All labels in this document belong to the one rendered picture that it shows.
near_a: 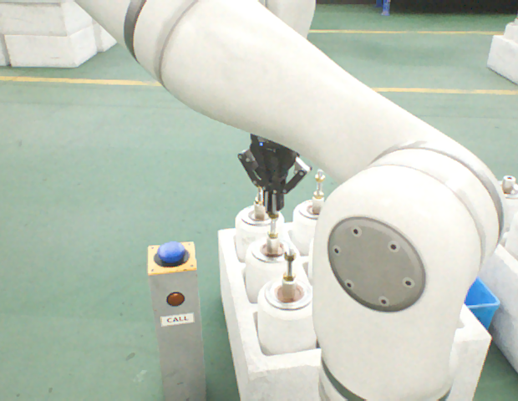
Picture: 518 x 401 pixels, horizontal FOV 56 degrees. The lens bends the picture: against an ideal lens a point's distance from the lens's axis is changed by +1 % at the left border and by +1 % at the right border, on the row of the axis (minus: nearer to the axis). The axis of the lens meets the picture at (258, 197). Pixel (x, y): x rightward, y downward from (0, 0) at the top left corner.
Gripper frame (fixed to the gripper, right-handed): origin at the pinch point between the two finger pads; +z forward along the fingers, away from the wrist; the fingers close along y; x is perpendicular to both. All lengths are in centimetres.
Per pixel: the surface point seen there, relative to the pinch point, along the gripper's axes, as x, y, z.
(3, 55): 106, -254, 28
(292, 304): -10.5, 9.9, 9.8
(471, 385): 7.0, 35.1, 28.1
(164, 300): -20.9, -6.0, 9.0
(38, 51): 116, -234, 25
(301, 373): -13.8, 13.6, 18.9
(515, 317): 25, 39, 25
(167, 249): -17.8, -7.5, 2.2
